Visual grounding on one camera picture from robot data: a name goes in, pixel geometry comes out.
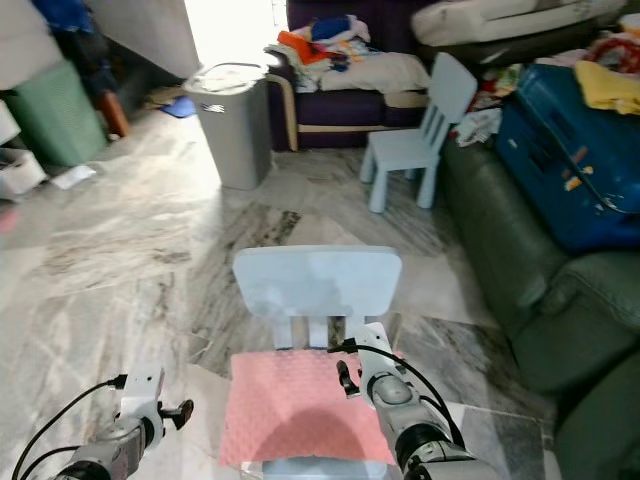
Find pink dotted plush pillow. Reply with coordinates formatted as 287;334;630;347
217;349;402;467

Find dark purple sofa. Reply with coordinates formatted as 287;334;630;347
267;0;513;154

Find light blue child chair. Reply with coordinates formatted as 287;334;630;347
232;245;404;480
359;52;480;214

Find white paper sheet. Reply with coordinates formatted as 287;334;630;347
49;164;99;192

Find grey plastic bin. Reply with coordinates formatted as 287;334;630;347
183;62;274;191

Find white storage box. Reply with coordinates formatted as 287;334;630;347
0;99;48;201

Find small blue mat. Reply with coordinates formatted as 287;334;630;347
159;94;197;120

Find blue suitcase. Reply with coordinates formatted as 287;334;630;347
494;62;640;254

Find green storage bin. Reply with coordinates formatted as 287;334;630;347
1;61;110;170

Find pile of colourful clothes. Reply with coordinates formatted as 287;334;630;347
264;14;433;97

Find yellow cloth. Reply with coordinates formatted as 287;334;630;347
574;60;640;117

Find white folded bedding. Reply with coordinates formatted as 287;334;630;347
409;0;633;49

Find blue clothes on stand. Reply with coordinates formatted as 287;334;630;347
31;0;132;140

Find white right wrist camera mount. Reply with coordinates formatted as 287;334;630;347
354;321;397;397

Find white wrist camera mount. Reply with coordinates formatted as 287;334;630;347
354;321;397;397
119;366;167;442

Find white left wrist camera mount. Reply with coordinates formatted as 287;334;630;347
119;366;167;442

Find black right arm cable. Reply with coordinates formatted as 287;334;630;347
326;338;467;447

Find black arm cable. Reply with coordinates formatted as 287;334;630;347
326;338;467;447
12;374;129;480

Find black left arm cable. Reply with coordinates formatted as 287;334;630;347
12;374;129;480

